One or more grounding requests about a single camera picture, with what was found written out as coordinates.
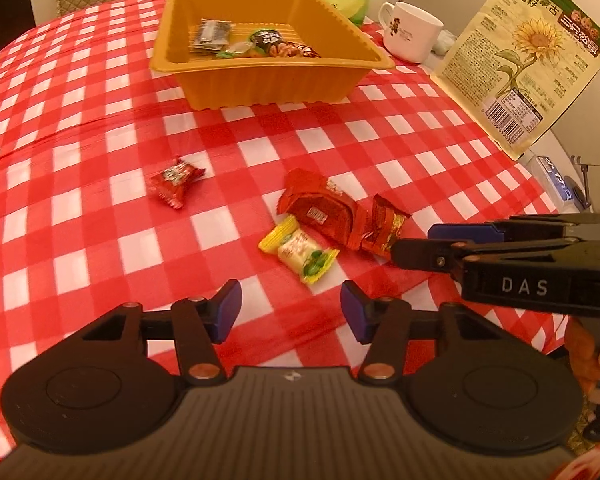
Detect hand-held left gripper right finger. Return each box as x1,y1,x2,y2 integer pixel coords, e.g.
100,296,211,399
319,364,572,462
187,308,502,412
341,280,507,387

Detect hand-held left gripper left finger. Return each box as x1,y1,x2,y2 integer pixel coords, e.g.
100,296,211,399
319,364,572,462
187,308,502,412
82,280,243,387

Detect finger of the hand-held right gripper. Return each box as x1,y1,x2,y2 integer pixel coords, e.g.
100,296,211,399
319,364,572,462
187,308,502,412
427,213,576,245
391,237,473,277

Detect small red snack packet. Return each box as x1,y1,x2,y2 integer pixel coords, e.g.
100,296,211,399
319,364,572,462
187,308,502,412
360,193,412,260

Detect pale candy with green leaves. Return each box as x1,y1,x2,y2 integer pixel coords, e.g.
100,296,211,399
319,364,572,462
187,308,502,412
277,229,341,286

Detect yellow corn candy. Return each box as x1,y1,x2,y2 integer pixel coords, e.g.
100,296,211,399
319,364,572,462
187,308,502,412
258,213,299,254

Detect large red snack packet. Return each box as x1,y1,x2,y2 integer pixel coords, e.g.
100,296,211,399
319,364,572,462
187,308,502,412
278,168,370,251

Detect small red candy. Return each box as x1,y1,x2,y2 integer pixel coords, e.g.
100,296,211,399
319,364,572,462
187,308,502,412
147,158,206,210

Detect orange plastic tray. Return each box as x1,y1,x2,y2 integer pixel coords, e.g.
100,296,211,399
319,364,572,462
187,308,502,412
149,0,396,111

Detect long green snack packet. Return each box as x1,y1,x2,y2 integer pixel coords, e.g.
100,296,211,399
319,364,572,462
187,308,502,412
249,28,322,59

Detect small green candy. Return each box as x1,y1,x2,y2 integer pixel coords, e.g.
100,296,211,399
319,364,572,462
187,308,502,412
214,41,255,60

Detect black striped snack packet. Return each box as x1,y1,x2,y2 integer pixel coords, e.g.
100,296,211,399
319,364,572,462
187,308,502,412
189,18,234,54

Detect person's right hand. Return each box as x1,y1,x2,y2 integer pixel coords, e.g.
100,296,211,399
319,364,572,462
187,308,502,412
562,316,600,398

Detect metal stand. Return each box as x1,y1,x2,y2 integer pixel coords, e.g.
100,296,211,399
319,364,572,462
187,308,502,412
569,154,600,211

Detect sunflower seed bag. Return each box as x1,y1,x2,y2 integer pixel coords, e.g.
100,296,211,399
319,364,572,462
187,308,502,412
429,0,600,162

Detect crumpled white plastic wrap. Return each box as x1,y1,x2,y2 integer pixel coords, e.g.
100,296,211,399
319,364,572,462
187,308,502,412
431,29,459,57

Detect red checked tablecloth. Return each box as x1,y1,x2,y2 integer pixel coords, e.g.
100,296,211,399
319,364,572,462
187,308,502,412
0,0,581,463

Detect white mug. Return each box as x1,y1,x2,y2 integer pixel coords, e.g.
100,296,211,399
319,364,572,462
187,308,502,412
378,1,445,65

